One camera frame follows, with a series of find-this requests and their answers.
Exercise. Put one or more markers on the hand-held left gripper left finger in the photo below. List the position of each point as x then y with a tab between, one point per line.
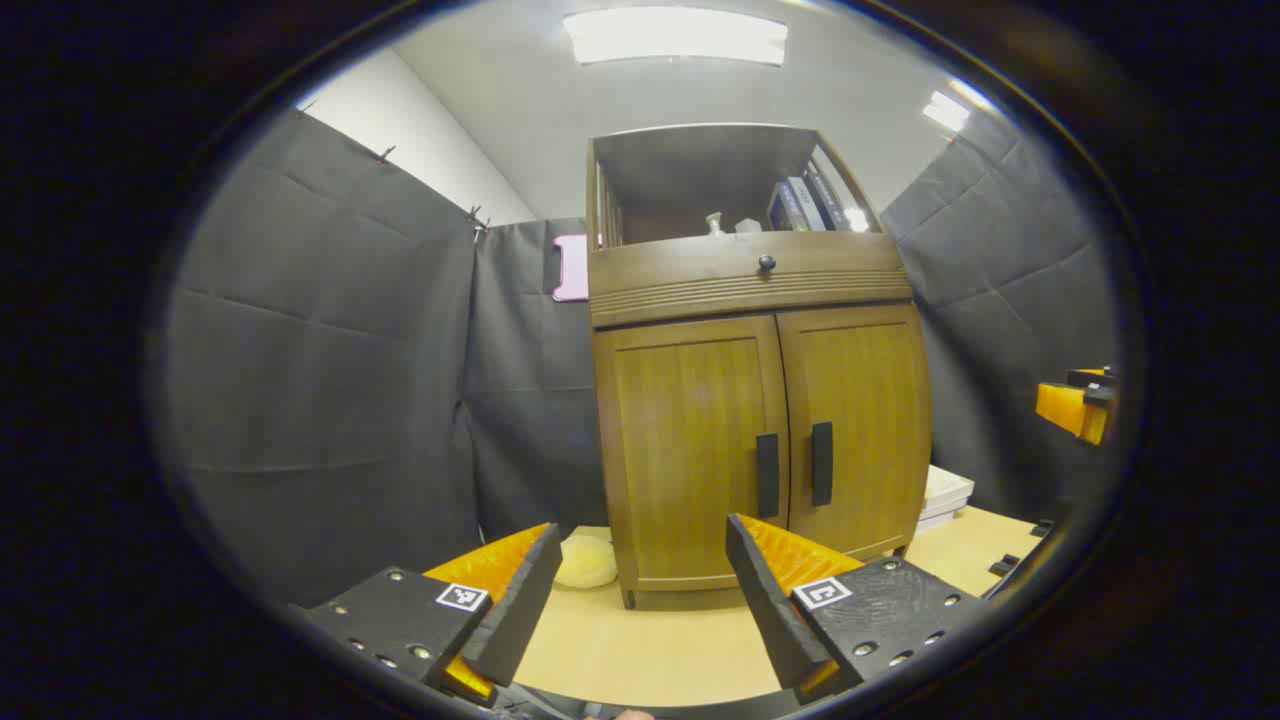
520	610

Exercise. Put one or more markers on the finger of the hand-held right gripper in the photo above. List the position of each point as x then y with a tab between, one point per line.
1070	408

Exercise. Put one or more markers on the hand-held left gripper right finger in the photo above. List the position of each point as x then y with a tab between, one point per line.
770	610

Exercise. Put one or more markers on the wooden double-door shoe cabinet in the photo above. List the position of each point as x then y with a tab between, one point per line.
700	170

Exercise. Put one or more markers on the pale yellow round object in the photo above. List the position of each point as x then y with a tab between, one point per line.
585	562

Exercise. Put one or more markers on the small black clamp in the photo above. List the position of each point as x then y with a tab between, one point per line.
1042	528
1003	566

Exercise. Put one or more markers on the white book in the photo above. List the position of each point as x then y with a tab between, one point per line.
940	520
948	487

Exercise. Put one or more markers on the black backdrop cloth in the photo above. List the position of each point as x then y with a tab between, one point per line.
320	400

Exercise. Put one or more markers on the dark spine book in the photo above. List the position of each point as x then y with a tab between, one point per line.
828	200

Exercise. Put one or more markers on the small ceiling light panel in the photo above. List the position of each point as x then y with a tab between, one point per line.
946	110

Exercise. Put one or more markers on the light grey spine book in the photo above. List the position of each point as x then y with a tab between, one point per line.
808	205

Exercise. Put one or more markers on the wooden drawer with black knob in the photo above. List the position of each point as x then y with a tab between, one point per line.
680	275

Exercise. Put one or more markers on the dark blue book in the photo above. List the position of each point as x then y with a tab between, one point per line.
783	210

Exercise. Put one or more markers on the small white box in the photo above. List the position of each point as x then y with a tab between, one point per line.
748	226

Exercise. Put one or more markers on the large ceiling light panel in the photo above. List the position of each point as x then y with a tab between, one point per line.
675	35

